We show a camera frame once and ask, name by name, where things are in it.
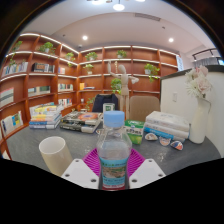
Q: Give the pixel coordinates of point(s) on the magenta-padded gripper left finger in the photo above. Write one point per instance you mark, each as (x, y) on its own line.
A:
(80, 173)

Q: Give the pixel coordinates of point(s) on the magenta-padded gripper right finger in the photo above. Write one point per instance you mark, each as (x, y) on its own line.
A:
(146, 171)

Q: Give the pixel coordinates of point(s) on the clear blue-capped water bottle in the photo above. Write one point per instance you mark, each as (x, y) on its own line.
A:
(114, 156)

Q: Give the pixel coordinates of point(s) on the small painted shell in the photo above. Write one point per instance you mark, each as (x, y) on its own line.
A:
(150, 136)
(165, 141)
(176, 145)
(99, 131)

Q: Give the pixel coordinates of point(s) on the green tissue box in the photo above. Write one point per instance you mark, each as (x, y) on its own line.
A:
(136, 132)

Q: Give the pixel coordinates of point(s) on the stack of dark books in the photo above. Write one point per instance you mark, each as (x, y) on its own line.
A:
(80, 121)

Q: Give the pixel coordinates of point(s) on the beige upholstered chair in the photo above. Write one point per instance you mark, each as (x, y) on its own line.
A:
(145, 108)

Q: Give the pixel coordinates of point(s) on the stack of colourful books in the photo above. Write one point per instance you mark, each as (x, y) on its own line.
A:
(45, 116)

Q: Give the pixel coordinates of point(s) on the small green-white carton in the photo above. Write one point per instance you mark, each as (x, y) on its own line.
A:
(108, 107)

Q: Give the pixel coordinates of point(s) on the white ceramic pitcher vase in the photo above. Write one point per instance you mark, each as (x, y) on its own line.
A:
(200, 121)

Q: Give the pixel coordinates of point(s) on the dark blue chair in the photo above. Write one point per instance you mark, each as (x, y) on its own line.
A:
(101, 99)

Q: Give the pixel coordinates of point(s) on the wooden artist mannequin figure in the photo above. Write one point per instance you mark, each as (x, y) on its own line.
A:
(124, 86)

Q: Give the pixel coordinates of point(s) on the recessed ceiling spotlight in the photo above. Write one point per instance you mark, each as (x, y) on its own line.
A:
(85, 37)
(171, 40)

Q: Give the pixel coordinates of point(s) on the ceiling air vent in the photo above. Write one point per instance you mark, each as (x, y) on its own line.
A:
(147, 16)

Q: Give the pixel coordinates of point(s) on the round-bulb ceiling chandelier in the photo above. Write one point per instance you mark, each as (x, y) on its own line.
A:
(118, 6)

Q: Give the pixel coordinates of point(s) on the white wall socket panel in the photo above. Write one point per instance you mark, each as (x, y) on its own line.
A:
(174, 97)

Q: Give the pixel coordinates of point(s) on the wooden wall shelf unit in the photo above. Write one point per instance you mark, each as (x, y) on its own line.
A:
(70, 83)

